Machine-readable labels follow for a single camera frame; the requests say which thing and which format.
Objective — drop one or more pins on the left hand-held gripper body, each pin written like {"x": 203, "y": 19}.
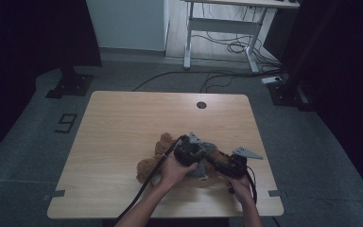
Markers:
{"x": 189, "y": 153}

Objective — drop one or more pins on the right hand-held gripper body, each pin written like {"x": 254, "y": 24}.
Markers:
{"x": 234, "y": 165}

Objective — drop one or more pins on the small grey knit garment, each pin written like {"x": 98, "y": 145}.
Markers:
{"x": 200, "y": 171}

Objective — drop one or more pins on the brown teddy bear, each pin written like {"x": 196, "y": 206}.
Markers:
{"x": 151, "y": 167}

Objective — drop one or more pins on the person's right hand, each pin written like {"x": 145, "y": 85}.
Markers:
{"x": 241, "y": 189}

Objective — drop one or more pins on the person's left hand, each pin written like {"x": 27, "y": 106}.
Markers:
{"x": 175, "y": 173}

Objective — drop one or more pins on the grey tape strip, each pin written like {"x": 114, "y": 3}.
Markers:
{"x": 54, "y": 195}
{"x": 276, "y": 193}

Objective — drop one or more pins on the white power strip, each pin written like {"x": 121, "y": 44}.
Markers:
{"x": 271, "y": 80}

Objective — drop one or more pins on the white cabinet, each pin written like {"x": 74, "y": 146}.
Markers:
{"x": 126, "y": 23}

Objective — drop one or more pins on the dark curtain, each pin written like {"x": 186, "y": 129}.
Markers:
{"x": 28, "y": 47}
{"x": 343, "y": 63}

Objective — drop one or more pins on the black stand base plate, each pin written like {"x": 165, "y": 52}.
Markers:
{"x": 288, "y": 96}
{"x": 71, "y": 84}

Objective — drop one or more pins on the white desk frame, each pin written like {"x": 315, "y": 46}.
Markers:
{"x": 223, "y": 26}

